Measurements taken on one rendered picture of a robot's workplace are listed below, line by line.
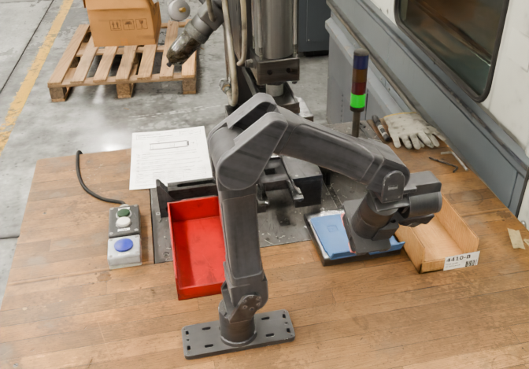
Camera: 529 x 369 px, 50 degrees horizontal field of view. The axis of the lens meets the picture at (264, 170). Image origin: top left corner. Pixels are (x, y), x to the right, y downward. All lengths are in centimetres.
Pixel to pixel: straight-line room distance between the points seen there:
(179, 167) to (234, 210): 69
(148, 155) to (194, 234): 39
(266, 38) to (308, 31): 329
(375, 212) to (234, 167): 27
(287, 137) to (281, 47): 40
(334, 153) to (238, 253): 22
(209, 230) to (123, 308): 27
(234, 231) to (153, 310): 33
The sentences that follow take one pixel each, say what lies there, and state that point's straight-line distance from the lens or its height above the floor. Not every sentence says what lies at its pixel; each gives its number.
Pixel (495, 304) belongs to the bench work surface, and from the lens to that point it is 120.
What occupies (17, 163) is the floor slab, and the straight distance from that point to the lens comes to 356.
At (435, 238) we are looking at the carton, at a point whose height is 91.
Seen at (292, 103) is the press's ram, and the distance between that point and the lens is 120.
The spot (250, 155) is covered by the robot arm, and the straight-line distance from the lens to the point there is 79.
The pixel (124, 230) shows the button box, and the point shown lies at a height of 93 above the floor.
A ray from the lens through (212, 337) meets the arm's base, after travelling 107.
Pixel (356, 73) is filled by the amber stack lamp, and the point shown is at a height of 114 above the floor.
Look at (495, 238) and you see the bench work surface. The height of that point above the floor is 90.
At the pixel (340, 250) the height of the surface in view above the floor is 92.
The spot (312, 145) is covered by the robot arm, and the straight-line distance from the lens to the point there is 83.
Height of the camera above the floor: 172
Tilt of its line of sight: 33 degrees down
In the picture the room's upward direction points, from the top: 1 degrees counter-clockwise
